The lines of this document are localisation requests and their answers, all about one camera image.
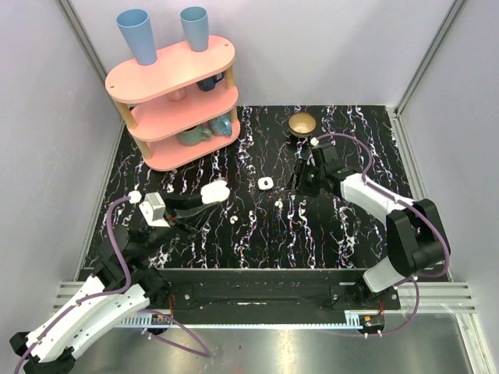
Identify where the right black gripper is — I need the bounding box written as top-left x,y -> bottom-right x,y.
283,158 -> 325,198

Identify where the white earbud charging case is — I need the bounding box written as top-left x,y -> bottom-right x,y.
257,177 -> 274,191

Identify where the white oval case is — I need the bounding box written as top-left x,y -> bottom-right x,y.
200,179 -> 230,204

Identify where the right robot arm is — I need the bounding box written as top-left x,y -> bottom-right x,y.
288,144 -> 451,309

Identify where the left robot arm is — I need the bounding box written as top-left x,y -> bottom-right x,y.
9,186 -> 230,373

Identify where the gold patterned bowl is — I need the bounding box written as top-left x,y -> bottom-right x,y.
288,113 -> 317,138

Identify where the teal ceramic mug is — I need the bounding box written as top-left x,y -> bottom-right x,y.
176,125 -> 212,146

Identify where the light blue butterfly mug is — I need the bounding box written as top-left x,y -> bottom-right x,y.
208,114 -> 232,136

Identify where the pink three-tier shelf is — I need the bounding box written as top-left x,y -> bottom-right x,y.
104,35 -> 240,171

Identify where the pink cup on shelf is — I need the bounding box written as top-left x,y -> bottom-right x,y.
167,87 -> 186,101

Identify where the dark blue mug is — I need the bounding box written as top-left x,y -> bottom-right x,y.
196,72 -> 225,92

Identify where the right blue plastic cup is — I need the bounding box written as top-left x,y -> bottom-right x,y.
180,6 -> 209,52

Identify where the blue plastic cup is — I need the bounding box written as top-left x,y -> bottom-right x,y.
116,9 -> 157,65
180,6 -> 209,52

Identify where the left blue plastic cup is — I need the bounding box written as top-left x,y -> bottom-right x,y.
116,9 -> 157,65

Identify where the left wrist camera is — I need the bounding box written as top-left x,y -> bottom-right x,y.
139,192 -> 170,228

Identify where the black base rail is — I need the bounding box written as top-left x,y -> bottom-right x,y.
159,269 -> 401,312

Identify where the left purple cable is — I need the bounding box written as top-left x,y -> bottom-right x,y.
13,190 -> 214,374

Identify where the purple cable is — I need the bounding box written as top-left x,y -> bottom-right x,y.
310,132 -> 451,338
13,190 -> 214,374

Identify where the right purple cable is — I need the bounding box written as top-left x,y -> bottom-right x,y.
310,132 -> 451,338

